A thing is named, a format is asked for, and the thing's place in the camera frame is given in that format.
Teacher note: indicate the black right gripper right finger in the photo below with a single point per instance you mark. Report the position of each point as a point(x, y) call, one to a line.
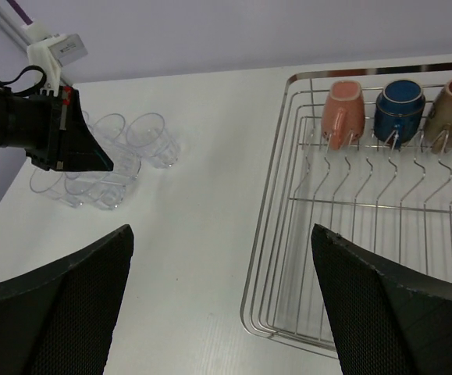
point(385, 318)

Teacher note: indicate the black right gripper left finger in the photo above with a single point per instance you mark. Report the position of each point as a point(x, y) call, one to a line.
point(60, 317)

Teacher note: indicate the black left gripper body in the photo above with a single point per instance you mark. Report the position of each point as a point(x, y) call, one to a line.
point(52, 113)

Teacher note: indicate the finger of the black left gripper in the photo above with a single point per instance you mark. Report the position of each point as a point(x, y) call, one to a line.
point(78, 149)

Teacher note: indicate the clear glass cup five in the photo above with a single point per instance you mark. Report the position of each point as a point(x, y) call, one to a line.
point(52, 185)

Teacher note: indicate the clear glass cup four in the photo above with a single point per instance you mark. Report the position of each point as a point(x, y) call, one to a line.
point(92, 189)

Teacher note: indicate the clear glass cup two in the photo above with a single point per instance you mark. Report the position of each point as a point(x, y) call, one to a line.
point(108, 132)

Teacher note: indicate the clear glass cup three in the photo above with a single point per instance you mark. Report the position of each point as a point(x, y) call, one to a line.
point(150, 139)

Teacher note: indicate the clear glass cup one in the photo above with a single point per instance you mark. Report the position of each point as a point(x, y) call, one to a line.
point(89, 125)

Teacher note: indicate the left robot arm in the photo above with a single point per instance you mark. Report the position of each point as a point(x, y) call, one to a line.
point(18, 125)

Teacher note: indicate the pink ceramic mug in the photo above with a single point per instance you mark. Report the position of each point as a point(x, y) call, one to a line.
point(343, 118)

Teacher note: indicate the blue ceramic mug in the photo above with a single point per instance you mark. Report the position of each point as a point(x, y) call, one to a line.
point(398, 112)

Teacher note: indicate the brown ceramic mug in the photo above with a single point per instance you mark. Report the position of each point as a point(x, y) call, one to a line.
point(438, 124)

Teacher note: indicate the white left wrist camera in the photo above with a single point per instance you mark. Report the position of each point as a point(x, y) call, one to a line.
point(52, 52)

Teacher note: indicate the metal wire dish rack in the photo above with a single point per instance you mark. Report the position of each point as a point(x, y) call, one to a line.
point(394, 200)

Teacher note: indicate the left aluminium frame post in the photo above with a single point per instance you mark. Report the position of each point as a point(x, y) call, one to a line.
point(12, 17)

